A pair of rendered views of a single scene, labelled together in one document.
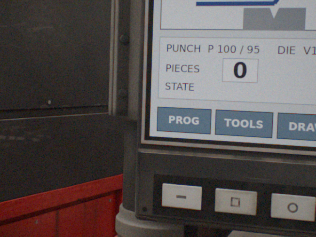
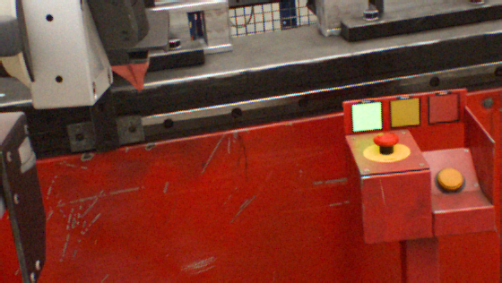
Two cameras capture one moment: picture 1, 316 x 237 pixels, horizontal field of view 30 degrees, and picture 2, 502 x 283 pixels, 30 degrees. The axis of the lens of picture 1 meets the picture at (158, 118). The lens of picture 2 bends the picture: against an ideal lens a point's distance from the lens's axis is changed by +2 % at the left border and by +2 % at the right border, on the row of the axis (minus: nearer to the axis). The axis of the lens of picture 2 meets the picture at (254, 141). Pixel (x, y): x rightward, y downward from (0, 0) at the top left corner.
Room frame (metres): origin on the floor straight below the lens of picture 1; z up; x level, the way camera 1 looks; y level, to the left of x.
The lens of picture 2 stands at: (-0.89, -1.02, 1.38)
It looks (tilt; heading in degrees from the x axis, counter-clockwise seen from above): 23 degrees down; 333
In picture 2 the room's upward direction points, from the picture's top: 6 degrees counter-clockwise
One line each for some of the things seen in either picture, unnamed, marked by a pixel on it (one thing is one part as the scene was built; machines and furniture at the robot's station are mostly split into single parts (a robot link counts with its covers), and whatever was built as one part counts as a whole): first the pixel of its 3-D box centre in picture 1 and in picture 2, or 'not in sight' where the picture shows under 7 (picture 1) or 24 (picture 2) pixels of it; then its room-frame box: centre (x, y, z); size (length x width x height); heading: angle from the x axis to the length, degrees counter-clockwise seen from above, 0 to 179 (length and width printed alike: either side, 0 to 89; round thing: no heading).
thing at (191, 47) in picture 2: not in sight; (118, 63); (0.63, -1.55, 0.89); 0.30 x 0.05 x 0.03; 72
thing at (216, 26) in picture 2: not in sight; (122, 36); (0.68, -1.58, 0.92); 0.39 x 0.06 x 0.10; 72
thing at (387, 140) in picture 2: not in sight; (386, 145); (0.21, -1.81, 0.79); 0.04 x 0.04 x 0.04
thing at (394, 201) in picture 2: not in sight; (416, 164); (0.19, -1.86, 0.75); 0.20 x 0.16 x 0.18; 64
